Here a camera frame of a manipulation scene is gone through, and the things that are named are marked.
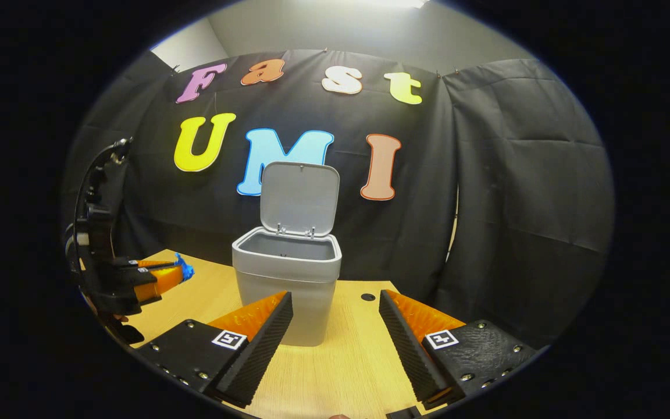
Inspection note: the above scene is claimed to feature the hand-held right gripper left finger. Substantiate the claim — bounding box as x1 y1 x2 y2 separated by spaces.
136 291 294 409

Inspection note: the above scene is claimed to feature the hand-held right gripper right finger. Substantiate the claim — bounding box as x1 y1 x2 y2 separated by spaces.
378 289 540 411

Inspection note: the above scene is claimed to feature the wooden desktop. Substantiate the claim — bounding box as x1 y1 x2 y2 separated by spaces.
126 249 429 419

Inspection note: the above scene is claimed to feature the blue paper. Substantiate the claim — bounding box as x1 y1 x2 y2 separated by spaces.
173 253 195 283

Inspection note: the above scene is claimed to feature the grey desktop garbage bin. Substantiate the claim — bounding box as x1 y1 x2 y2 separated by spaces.
231 161 343 348

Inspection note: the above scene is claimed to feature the black backdrop cloth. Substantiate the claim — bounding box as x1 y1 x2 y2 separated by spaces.
62 49 615 350

